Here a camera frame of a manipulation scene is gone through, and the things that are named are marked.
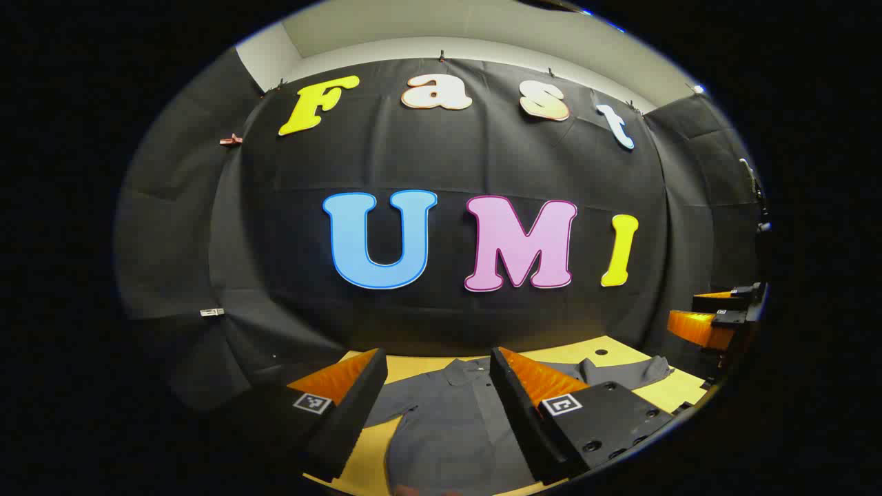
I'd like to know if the black backdrop cloth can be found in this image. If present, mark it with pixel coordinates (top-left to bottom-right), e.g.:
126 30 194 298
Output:
114 48 762 414

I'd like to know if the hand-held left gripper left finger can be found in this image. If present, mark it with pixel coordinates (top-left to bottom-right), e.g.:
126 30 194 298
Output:
214 348 389 483

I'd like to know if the grey collared shirt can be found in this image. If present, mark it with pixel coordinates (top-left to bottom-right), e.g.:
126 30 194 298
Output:
363 355 675 496

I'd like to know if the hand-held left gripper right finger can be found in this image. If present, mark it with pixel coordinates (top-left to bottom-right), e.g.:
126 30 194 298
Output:
489 347 675 486

